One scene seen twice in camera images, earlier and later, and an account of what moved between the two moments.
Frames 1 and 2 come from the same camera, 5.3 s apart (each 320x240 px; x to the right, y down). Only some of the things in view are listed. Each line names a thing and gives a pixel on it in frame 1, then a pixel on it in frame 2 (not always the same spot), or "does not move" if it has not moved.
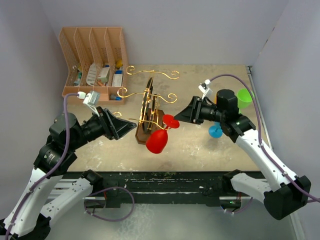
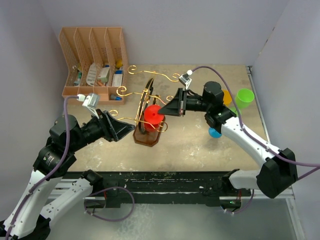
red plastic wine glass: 157,141 -> 152,119
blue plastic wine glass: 215,131 does not move
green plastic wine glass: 244,99 does not move
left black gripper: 113,127 does not move
